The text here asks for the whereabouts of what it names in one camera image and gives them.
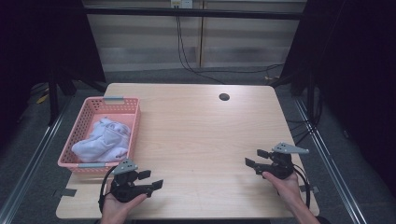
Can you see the black tape strip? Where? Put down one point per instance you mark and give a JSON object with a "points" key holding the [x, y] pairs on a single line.
{"points": [[68, 192], [313, 189]]}

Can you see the black horizontal bar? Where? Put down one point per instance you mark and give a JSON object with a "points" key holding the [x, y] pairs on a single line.
{"points": [[218, 14]]}

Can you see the white wall outlet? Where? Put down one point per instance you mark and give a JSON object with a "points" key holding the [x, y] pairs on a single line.
{"points": [[182, 3]]}

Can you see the pink plastic basket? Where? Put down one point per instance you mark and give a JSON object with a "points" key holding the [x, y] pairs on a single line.
{"points": [[93, 130]]}

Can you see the black table grommet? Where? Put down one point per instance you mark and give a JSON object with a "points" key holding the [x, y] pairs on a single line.
{"points": [[224, 96]]}

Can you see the person's right hand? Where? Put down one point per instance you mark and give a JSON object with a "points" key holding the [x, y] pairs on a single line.
{"points": [[285, 189]]}

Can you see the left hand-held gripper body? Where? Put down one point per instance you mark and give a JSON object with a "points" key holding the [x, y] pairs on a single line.
{"points": [[126, 186]]}

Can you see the black metal stand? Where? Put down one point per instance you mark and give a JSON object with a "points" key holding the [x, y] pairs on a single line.
{"points": [[53, 99]]}

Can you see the person's left hand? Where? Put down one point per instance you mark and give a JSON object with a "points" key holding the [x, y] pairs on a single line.
{"points": [[116, 208]]}

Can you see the yellow floor item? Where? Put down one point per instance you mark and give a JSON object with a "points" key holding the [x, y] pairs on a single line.
{"points": [[42, 99]]}

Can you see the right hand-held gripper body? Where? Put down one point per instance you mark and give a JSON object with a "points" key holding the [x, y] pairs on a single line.
{"points": [[280, 165]]}

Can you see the black curtain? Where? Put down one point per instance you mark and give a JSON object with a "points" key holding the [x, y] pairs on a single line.
{"points": [[358, 77], [37, 40]]}

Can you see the white towel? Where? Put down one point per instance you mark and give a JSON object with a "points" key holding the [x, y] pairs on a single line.
{"points": [[102, 141]]}

